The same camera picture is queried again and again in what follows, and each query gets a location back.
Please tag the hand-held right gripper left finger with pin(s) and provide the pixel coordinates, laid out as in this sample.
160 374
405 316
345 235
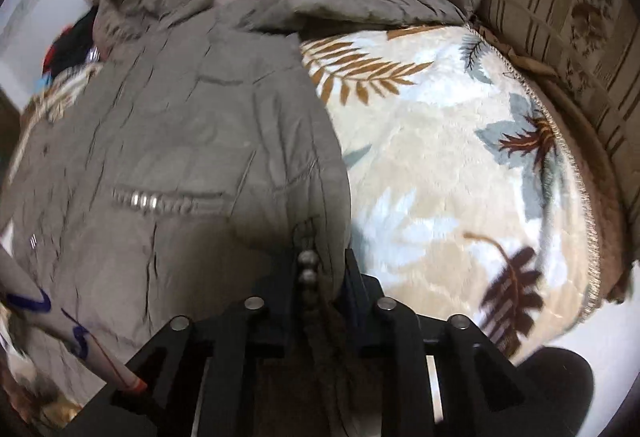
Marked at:
272 317

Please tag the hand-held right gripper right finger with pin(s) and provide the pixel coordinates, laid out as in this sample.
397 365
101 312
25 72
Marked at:
357 312

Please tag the olive padded jacket fur hood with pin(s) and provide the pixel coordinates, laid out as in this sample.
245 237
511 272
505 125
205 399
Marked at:
175 127

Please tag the pile of dark clothes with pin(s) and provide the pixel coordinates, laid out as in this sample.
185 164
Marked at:
70 47

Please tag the cream leaf-print blanket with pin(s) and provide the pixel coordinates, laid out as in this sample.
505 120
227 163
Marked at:
440 142

